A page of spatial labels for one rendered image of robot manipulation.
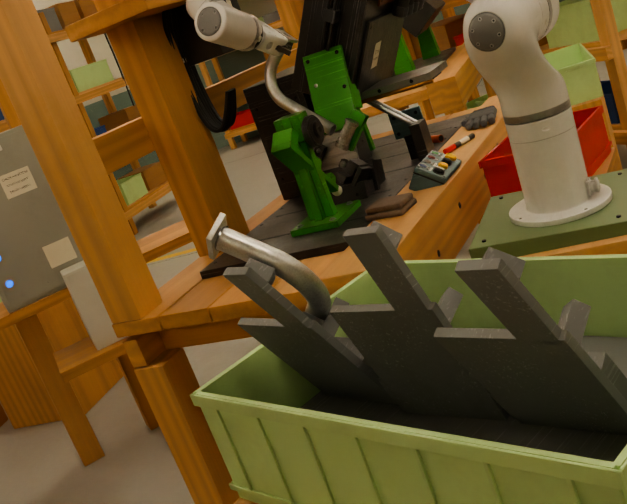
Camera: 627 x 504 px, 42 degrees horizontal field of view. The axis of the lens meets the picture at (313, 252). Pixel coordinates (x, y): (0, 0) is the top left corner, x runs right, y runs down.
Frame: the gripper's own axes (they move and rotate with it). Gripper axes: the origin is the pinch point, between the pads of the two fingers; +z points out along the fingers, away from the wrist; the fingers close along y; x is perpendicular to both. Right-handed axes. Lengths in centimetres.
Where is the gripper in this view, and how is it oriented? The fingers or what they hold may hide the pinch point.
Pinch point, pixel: (280, 43)
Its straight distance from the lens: 209.1
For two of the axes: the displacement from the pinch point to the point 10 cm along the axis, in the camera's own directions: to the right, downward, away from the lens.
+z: 4.5, -0.8, 8.9
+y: -7.5, -5.8, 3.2
